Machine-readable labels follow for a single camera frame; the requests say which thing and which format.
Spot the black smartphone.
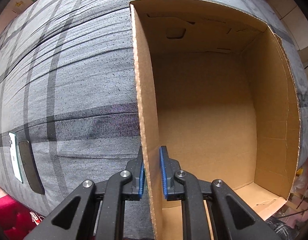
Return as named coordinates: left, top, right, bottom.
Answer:
left=18, top=140, right=45, bottom=195

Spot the brown cardboard box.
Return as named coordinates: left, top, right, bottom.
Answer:
left=130, top=0, right=300, bottom=239

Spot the red tufted furniture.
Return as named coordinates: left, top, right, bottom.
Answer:
left=0, top=188, right=45, bottom=239

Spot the white smartphone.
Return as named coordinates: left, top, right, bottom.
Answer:
left=8, top=132, right=23, bottom=183

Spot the grey plaid bed sheet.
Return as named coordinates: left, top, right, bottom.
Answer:
left=0, top=0, right=308, bottom=239

